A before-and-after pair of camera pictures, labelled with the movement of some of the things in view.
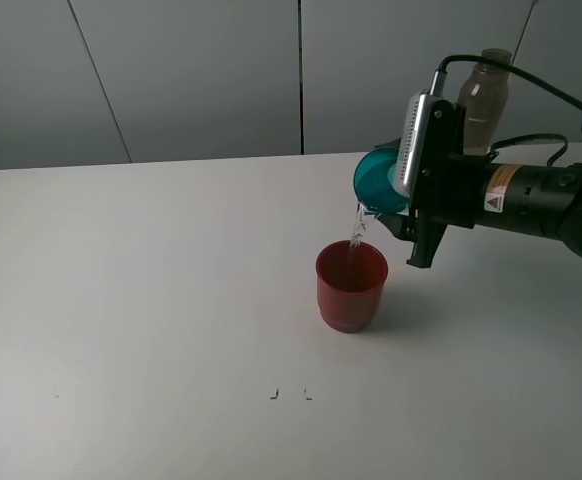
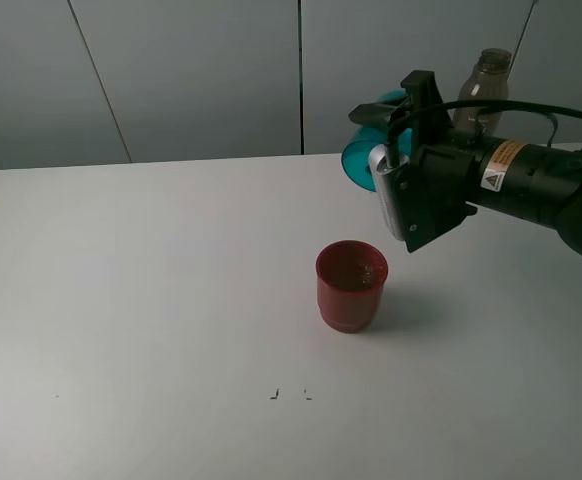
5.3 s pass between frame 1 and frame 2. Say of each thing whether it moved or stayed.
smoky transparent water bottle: stayed
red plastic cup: stayed
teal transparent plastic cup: moved
